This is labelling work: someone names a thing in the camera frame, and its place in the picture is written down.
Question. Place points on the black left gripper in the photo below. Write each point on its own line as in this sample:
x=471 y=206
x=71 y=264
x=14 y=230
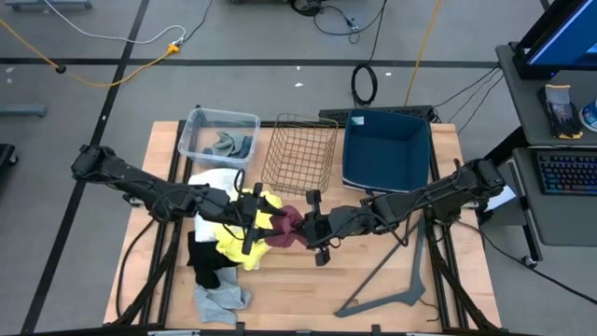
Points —
x=242 y=212

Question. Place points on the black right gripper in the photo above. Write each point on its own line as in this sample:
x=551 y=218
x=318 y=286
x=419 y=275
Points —
x=326 y=226

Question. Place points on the maroon cloth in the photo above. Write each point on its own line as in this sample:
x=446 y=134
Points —
x=284 y=233

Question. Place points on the yellow cloth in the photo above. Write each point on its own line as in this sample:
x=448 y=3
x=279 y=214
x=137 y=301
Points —
x=233 y=247

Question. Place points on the white cloth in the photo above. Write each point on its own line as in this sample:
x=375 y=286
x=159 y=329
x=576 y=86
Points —
x=210 y=179

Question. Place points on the black cloth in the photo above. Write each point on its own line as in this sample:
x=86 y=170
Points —
x=205 y=266

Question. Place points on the blue cloth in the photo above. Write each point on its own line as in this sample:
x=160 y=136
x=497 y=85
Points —
x=246 y=147

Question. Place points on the sage green cloth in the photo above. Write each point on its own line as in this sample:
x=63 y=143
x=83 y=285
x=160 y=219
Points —
x=226 y=144

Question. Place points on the light grey cloth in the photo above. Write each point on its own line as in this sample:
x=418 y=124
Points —
x=217 y=303

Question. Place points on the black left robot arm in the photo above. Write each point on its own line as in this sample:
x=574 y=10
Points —
x=140 y=186

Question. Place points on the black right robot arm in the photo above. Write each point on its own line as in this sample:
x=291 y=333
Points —
x=420 y=196

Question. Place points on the black table clamp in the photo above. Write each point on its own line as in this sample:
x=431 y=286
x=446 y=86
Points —
x=375 y=329
x=240 y=327

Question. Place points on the clear plastic bin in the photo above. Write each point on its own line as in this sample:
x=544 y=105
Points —
x=196 y=135

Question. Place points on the blue fabric bin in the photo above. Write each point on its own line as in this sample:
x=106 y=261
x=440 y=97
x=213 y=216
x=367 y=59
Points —
x=384 y=149

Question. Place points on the grey V-shaped metal stand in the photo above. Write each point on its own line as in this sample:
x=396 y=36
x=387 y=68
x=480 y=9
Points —
x=410 y=295

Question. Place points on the white paper sheet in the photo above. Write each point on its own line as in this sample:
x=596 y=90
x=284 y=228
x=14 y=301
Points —
x=501 y=200

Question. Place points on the black round floor port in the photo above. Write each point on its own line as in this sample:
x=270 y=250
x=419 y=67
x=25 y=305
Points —
x=59 y=70

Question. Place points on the grey computer cart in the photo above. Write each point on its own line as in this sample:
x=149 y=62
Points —
x=527 y=93

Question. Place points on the grey floor bar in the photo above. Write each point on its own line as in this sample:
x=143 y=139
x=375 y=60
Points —
x=23 y=111

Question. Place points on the black object at floor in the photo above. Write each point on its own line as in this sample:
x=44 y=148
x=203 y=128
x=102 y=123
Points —
x=5 y=156

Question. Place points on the black backlit keyboard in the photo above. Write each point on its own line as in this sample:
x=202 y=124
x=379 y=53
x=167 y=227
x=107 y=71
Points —
x=566 y=172

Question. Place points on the grey black work gloves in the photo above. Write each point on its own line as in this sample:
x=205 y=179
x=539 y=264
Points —
x=559 y=112

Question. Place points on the white blue round container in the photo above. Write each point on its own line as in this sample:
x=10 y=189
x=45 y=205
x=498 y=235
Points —
x=590 y=116

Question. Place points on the grey equipment base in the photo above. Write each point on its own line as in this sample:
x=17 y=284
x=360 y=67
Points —
x=46 y=4

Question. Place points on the computer monitor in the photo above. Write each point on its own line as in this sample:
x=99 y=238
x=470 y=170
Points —
x=569 y=37

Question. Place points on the black aluminium table frame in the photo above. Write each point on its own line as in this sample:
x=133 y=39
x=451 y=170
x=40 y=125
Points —
x=268 y=124

